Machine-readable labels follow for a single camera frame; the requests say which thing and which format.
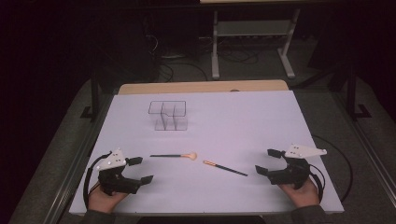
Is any black floor cable loop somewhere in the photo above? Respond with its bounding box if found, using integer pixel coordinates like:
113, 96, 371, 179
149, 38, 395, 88
311, 134, 355, 203

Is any right hand-held gripper cable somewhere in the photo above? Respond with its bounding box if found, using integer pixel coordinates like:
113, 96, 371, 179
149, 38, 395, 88
307, 162, 326, 200

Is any tangle of floor cables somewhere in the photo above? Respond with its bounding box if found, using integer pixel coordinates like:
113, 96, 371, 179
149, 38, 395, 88
146, 34, 209, 83

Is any person's left hand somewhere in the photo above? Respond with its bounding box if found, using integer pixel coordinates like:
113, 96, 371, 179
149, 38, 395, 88
88, 183, 129, 214

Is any person's right hand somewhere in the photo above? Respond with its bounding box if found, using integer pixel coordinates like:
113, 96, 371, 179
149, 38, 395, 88
278, 178, 320, 209

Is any black pencil with orange end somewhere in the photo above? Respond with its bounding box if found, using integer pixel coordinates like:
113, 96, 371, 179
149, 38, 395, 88
203, 160, 249, 177

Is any wooden table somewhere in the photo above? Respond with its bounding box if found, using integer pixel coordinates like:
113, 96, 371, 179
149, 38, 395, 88
118, 79, 290, 96

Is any aluminium rail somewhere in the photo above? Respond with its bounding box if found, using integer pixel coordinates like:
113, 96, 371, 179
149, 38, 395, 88
331, 91, 396, 200
43, 92, 115, 224

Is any white metal stand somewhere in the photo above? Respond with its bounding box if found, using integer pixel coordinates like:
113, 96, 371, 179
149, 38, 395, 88
210, 8, 302, 80

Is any left hand-held gripper cable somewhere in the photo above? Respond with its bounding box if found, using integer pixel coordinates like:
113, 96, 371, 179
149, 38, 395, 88
82, 151, 112, 209

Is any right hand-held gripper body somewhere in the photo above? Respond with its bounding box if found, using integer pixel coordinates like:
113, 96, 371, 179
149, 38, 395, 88
266, 143, 328, 190

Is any clear acrylic organizer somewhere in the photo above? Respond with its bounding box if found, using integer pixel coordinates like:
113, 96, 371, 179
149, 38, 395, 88
148, 100, 189, 132

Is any hand-held gripper cable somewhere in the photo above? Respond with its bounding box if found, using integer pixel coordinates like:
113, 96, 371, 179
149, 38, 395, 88
307, 162, 326, 200
82, 151, 112, 209

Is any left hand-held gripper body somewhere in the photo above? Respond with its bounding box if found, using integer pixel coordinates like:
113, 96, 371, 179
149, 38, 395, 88
95, 148, 143, 196

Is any black-handled makeup brush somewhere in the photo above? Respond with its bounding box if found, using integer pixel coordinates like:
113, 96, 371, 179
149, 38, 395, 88
149, 151, 198, 161

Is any black metal stand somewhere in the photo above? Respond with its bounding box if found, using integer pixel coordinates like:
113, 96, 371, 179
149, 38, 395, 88
345, 66, 373, 121
79, 69, 102, 123

